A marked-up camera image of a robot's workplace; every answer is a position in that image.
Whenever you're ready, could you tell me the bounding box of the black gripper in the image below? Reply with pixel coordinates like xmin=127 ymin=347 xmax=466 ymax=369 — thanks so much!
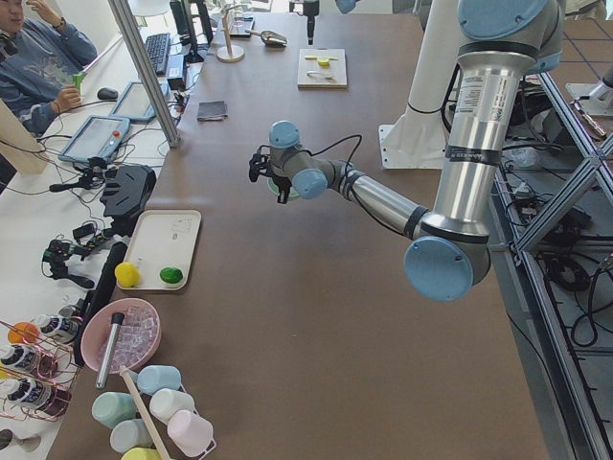
xmin=248 ymin=145 xmax=291 ymax=203

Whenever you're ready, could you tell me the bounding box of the white plastic spoon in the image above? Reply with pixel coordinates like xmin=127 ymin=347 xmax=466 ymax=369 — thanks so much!
xmin=306 ymin=70 xmax=335 ymax=80

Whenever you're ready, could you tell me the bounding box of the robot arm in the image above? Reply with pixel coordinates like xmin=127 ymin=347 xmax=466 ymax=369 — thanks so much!
xmin=288 ymin=0 xmax=357 ymax=45
xmin=249 ymin=1 xmax=565 ymax=301

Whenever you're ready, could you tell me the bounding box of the light green bowl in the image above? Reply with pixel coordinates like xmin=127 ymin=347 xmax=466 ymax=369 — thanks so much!
xmin=265 ymin=175 xmax=302 ymax=199

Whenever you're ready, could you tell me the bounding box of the pink bowl with ice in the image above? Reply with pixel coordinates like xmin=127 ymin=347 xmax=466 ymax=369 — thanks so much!
xmin=80 ymin=298 xmax=162 ymax=374

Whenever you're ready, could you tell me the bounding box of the grey folded cloth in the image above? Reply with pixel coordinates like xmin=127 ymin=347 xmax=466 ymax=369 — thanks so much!
xmin=196 ymin=101 xmax=228 ymax=122

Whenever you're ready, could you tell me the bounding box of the bamboo cutting board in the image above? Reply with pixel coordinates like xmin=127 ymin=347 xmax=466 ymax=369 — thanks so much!
xmin=297 ymin=48 xmax=349 ymax=89

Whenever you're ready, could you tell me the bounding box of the wooden mug tree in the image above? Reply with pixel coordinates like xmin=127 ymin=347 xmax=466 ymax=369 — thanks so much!
xmin=216 ymin=5 xmax=245 ymax=63

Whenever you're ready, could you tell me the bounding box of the yellow plastic knife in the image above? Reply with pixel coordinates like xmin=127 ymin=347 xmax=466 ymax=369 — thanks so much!
xmin=305 ymin=55 xmax=338 ymax=65

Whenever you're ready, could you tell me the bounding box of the cream plastic tray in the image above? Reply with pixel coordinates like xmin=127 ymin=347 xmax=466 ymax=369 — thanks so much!
xmin=123 ymin=210 xmax=201 ymax=291

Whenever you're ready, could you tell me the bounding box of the steel scoop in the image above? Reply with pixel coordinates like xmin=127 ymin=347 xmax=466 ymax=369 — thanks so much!
xmin=247 ymin=29 xmax=287 ymax=48

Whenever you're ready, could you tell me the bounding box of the teach pendant far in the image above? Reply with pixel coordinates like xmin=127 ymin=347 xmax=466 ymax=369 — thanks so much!
xmin=109 ymin=81 xmax=155 ymax=124

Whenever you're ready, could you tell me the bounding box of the teach pendant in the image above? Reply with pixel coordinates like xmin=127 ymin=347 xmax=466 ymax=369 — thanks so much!
xmin=58 ymin=116 xmax=131 ymax=164
xmin=109 ymin=81 xmax=155 ymax=124

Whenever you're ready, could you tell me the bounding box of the green lime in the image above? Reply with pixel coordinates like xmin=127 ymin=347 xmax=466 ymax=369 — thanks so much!
xmin=159 ymin=266 xmax=184 ymax=285

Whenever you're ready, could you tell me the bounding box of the black keyboard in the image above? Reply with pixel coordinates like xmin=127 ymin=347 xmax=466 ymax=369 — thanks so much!
xmin=145 ymin=33 xmax=170 ymax=76

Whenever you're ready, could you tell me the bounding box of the teach pendant near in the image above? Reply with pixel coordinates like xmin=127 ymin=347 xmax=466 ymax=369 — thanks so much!
xmin=58 ymin=116 xmax=131 ymax=164

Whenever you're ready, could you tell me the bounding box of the computer mouse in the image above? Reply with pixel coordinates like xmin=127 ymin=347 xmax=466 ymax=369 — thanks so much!
xmin=97 ymin=87 xmax=119 ymax=102

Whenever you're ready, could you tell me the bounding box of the steel muddler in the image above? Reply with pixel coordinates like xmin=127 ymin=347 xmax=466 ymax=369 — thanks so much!
xmin=95 ymin=312 xmax=125 ymax=390

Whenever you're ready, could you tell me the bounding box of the blue plastic cup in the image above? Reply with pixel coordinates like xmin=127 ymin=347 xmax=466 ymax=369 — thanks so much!
xmin=137 ymin=365 xmax=182 ymax=396

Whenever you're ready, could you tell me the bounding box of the seated person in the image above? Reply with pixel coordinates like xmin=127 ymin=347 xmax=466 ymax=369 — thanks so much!
xmin=1 ymin=1 xmax=98 ymax=135

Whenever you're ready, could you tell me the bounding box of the white plastic cup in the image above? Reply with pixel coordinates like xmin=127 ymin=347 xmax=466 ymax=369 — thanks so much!
xmin=149 ymin=388 xmax=195 ymax=425

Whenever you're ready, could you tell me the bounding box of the pink plastic cup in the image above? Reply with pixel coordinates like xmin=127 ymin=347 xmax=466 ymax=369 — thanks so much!
xmin=167 ymin=409 xmax=216 ymax=457

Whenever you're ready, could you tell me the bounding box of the green plastic cup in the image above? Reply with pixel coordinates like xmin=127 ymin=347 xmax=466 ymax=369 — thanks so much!
xmin=91 ymin=392 xmax=137 ymax=429

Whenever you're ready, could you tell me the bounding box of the orange fruit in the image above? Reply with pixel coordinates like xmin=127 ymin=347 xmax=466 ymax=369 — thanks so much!
xmin=8 ymin=322 xmax=39 ymax=344

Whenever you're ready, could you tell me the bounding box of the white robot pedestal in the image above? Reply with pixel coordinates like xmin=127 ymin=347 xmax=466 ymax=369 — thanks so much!
xmin=379 ymin=0 xmax=464 ymax=169

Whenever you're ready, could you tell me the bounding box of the aluminium frame post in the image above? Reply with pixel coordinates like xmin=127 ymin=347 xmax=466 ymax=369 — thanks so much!
xmin=108 ymin=0 xmax=180 ymax=148

